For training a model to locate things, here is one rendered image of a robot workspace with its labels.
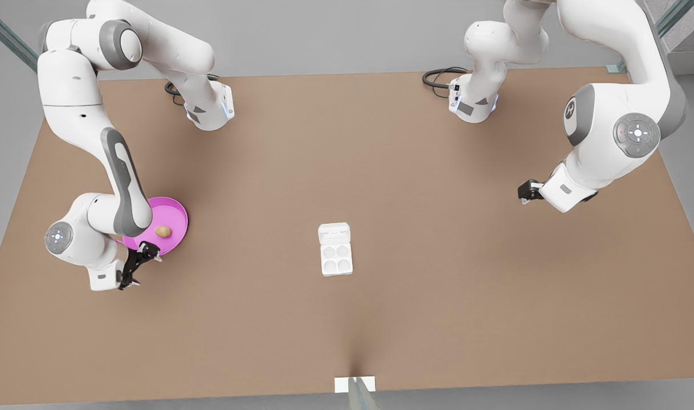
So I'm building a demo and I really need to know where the black cable loop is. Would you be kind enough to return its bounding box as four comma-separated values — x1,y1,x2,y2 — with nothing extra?
164,73,220,106
422,67,471,99

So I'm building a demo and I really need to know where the silver frame post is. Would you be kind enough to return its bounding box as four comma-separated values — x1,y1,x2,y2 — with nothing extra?
334,376,380,410
606,0,694,75
0,5,40,73

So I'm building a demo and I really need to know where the white egg box lid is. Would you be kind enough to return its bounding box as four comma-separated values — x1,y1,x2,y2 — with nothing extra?
317,222,352,246

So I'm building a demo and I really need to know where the pink round plate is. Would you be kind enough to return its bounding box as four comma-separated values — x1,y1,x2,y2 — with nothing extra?
121,196,189,257

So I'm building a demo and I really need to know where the white egg box base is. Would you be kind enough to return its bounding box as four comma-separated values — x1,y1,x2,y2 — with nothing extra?
321,243,354,277

